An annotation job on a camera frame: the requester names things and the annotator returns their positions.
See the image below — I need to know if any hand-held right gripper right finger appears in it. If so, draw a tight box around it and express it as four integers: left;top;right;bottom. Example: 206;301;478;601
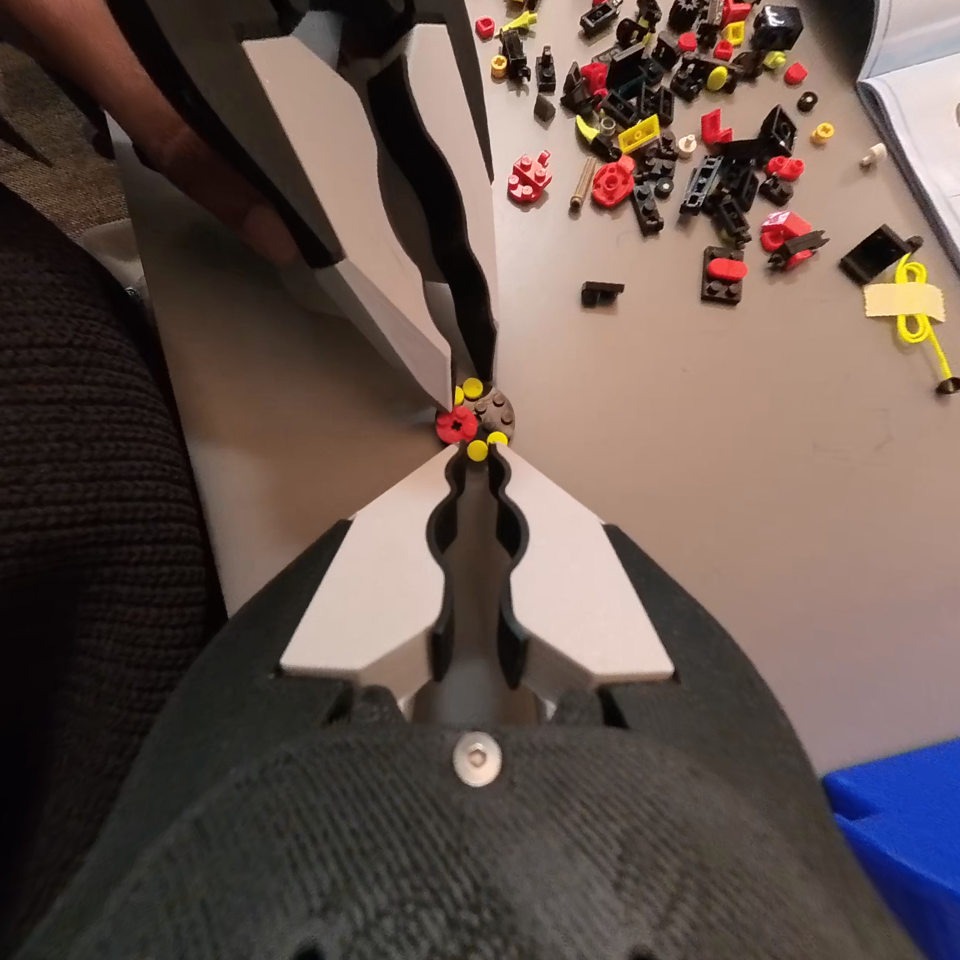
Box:
487;442;676;704

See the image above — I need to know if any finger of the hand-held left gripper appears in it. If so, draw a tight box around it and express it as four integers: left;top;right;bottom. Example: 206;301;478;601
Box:
242;34;456;415
366;21;502;387

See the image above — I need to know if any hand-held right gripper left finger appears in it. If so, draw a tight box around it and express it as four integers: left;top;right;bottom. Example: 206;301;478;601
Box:
279;442;470;700

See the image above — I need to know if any round black lego plate assembly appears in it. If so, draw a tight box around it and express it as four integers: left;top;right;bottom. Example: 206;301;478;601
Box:
436;378;517;462

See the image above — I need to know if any red lego plate with pin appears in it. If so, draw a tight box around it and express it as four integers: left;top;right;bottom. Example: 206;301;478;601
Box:
507;150;555;205

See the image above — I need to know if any red round lego plate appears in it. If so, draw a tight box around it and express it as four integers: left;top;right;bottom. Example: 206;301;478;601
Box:
591;157;637;210

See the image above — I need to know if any pile of lego pieces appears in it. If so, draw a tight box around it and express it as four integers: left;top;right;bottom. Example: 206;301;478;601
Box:
474;0;807;249

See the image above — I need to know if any black lego plate red tile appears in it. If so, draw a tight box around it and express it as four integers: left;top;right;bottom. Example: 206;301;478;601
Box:
701;246;750;305

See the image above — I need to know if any red black lego clip piece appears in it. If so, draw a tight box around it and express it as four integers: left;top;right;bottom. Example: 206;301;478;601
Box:
759;210;830;271

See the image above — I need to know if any black lego slope piece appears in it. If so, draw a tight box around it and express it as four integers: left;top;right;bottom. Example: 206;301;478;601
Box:
838;223;925;286

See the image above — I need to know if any lego instruction booklet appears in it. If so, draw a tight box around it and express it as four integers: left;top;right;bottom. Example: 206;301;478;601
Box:
855;0;960;275

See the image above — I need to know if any person's left hand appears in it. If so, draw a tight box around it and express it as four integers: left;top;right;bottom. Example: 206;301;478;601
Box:
0;0;301;265

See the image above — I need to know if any person's black knit sweater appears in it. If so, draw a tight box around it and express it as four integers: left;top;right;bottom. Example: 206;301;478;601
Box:
0;187;226;960

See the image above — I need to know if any blue storage bin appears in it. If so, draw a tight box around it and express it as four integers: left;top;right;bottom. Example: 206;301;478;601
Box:
821;738;960;960

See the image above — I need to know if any beige tape strip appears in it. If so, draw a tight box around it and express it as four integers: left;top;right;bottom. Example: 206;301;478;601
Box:
862;282;946;320

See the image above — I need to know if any neon yellow string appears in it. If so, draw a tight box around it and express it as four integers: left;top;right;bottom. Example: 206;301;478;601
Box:
892;253;960;396

